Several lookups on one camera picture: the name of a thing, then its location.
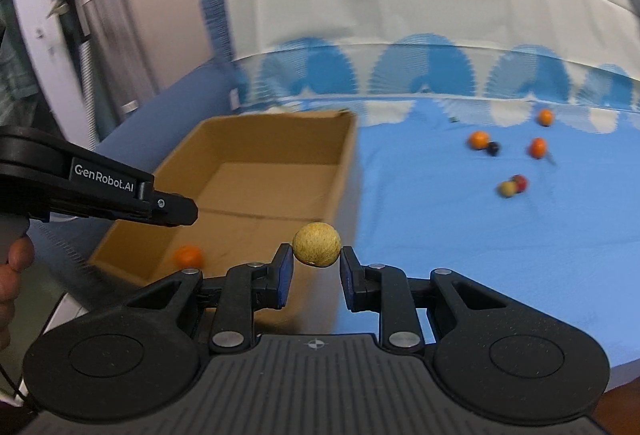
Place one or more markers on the blue white patterned sheet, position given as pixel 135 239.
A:
pixel 568 244

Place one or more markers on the beige round fruit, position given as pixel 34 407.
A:
pixel 317 245

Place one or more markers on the blue fabric sofa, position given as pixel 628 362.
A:
pixel 143 141

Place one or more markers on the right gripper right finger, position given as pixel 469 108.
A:
pixel 385 290

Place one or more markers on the person's left hand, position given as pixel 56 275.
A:
pixel 21 256

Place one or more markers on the small red fruit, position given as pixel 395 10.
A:
pixel 520 182

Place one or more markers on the brown cardboard box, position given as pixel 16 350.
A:
pixel 256 179

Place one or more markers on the dark plum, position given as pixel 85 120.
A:
pixel 493 148

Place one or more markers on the orange fruit with stem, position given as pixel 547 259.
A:
pixel 538 149

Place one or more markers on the small yellow-green fruit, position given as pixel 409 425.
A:
pixel 508 188

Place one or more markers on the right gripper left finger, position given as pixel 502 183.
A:
pixel 244 290

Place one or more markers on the grey curtain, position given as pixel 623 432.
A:
pixel 114 70

